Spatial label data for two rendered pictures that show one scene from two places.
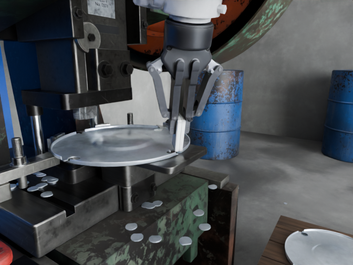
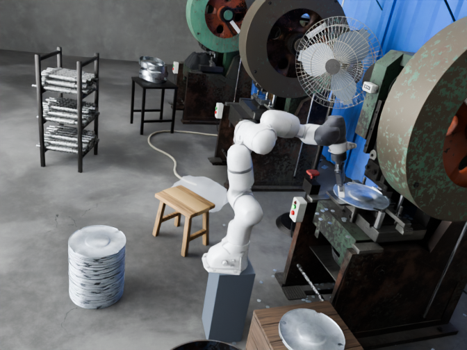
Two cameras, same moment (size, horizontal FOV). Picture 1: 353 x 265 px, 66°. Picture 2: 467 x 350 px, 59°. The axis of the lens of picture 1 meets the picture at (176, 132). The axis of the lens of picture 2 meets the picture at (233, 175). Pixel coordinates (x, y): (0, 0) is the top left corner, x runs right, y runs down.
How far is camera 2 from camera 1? 2.32 m
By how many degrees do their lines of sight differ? 113
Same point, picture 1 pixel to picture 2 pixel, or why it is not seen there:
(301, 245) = (331, 332)
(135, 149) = (348, 193)
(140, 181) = (347, 207)
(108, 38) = not seen: hidden behind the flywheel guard
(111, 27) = not seen: hidden behind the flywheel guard
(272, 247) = (340, 323)
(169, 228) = (334, 227)
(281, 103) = not seen: outside the picture
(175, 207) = (338, 223)
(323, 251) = (318, 332)
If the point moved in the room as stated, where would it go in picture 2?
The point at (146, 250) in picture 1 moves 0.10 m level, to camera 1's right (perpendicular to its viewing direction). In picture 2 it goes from (327, 219) to (318, 225)
